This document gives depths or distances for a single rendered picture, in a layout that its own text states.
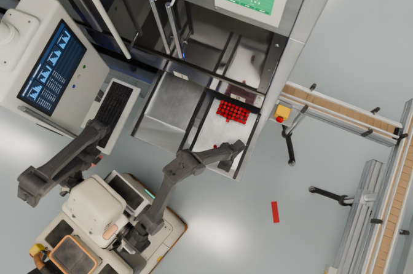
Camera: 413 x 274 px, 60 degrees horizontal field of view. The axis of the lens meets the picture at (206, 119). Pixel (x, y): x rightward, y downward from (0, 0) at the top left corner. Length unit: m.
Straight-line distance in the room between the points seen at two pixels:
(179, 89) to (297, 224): 1.44
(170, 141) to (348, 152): 1.58
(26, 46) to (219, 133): 1.06
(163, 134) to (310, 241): 1.47
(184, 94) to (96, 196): 0.83
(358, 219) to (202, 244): 1.15
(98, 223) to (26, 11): 0.94
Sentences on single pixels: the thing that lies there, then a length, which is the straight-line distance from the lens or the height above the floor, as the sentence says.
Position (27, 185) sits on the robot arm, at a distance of 1.42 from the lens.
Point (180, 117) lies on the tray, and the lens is 2.06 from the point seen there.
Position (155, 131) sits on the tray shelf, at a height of 0.88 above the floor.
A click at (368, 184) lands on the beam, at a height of 0.54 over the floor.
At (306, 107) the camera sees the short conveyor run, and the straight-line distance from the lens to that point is 2.00.
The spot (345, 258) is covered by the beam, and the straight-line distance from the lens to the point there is 2.46.
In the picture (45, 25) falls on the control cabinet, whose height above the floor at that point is 1.54.
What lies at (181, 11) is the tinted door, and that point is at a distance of 1.37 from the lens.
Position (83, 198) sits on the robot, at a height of 1.39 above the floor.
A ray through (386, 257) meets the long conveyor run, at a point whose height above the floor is 0.93.
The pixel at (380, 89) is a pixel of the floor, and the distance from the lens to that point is 3.32.
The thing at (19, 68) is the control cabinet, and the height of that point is 1.54.
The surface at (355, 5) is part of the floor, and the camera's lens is 3.59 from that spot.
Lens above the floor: 2.86
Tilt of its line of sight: 75 degrees down
